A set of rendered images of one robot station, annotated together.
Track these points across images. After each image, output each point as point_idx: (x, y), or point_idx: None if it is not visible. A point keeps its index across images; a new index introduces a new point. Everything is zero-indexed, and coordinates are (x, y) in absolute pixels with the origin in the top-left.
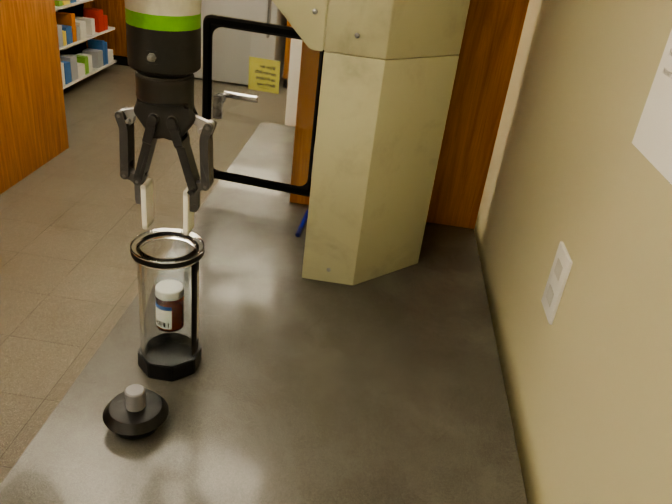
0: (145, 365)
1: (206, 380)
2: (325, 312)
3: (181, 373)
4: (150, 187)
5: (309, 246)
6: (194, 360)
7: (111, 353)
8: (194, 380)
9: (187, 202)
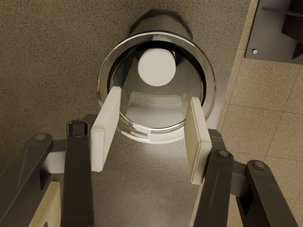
0: (181, 18)
1: (118, 14)
2: (25, 133)
3: (143, 15)
4: (191, 161)
5: (40, 208)
6: (130, 27)
7: (221, 48)
8: (130, 13)
9: (98, 117)
